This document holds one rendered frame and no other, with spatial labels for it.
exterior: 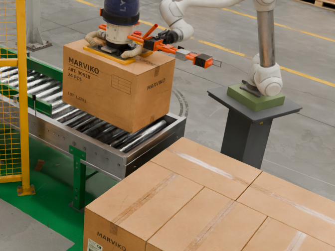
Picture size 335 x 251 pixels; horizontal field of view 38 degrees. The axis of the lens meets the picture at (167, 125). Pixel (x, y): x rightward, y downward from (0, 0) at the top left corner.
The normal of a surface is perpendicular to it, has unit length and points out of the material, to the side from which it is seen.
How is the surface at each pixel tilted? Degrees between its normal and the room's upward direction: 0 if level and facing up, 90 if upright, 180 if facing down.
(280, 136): 0
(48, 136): 90
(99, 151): 90
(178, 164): 0
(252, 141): 90
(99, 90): 90
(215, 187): 0
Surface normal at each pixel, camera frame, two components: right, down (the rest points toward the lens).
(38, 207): 0.11, -0.87
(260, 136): 0.58, 0.46
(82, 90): -0.56, 0.34
